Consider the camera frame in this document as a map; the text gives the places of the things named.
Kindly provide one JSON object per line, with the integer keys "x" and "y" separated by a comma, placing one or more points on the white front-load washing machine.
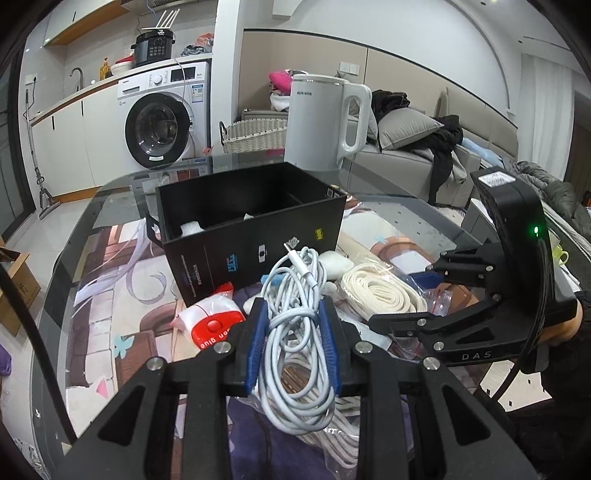
{"x": 166, "y": 114}

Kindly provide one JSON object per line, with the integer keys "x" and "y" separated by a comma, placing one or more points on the white foam padding in box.
{"x": 190, "y": 228}

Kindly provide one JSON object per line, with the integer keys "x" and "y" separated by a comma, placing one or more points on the white electric kettle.
{"x": 318, "y": 121}

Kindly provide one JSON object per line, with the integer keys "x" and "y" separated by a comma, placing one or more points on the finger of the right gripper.
{"x": 481, "y": 266}
{"x": 403, "y": 324}

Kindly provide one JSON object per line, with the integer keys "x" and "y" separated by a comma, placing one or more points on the white wicker basket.
{"x": 253, "y": 135}

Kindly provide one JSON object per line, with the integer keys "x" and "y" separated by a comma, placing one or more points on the black cardboard storage box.
{"x": 250, "y": 216}

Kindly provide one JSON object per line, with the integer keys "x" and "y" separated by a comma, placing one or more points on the pink clothes pile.
{"x": 280, "y": 81}

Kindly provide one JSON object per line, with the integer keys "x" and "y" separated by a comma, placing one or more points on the black electric pressure cooker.
{"x": 152, "y": 46}

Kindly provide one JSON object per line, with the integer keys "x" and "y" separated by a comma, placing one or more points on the white kitchen cabinet counter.
{"x": 79, "y": 142}

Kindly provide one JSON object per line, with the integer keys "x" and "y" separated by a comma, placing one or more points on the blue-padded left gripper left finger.
{"x": 132, "y": 437}

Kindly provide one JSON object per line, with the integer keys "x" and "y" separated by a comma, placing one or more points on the red white balloon glue pack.
{"x": 209, "y": 320}

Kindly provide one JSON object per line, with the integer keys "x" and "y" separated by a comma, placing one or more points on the floor mop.
{"x": 47, "y": 203}

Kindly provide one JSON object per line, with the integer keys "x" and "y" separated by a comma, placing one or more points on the grey cushion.
{"x": 405, "y": 126}

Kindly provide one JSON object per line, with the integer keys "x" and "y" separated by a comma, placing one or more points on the kitchen faucet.
{"x": 79, "y": 85}

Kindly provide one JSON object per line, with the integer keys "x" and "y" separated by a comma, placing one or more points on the grey sofa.
{"x": 412, "y": 171}

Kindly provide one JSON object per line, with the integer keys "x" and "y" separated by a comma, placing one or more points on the black jacket on sofa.
{"x": 442, "y": 144}

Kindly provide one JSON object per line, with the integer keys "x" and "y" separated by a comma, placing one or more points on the brown cardboard box on floor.
{"x": 15, "y": 264}

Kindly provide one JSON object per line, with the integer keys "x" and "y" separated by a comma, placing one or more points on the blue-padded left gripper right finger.
{"x": 417, "y": 420}

